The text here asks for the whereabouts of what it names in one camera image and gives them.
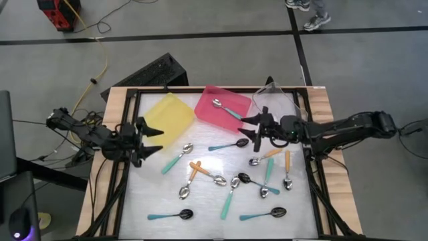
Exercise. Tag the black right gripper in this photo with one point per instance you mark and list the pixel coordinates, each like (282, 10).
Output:
(291, 129)

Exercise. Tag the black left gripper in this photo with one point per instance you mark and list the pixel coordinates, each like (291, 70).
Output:
(123, 144)

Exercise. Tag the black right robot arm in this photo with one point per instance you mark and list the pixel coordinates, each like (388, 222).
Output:
(351, 129)

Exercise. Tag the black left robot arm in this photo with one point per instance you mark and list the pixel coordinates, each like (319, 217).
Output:
(87, 135)

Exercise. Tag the yellow plastic bin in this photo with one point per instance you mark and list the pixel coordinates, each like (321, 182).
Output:
(167, 114)

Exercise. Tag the clear plastic bin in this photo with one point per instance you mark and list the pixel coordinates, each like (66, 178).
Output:
(277, 97)

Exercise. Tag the pink plastic bin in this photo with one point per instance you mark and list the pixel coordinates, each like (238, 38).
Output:
(207, 107)

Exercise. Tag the black metal beam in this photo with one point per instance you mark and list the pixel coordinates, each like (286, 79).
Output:
(50, 174)

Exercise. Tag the person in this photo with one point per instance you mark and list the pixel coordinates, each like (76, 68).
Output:
(316, 21)

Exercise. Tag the yellow round disc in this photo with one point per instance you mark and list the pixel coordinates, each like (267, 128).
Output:
(45, 221)

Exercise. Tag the black desk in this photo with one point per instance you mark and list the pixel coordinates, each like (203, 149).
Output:
(23, 194)

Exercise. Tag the black computer mouse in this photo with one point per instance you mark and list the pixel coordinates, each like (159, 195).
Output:
(20, 222)

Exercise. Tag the red black portable generator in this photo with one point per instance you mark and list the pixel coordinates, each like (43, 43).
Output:
(58, 15)

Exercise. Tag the black bracket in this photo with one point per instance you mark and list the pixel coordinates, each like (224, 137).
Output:
(269, 82)

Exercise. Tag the black metal table frame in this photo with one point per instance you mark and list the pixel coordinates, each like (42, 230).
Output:
(167, 90)

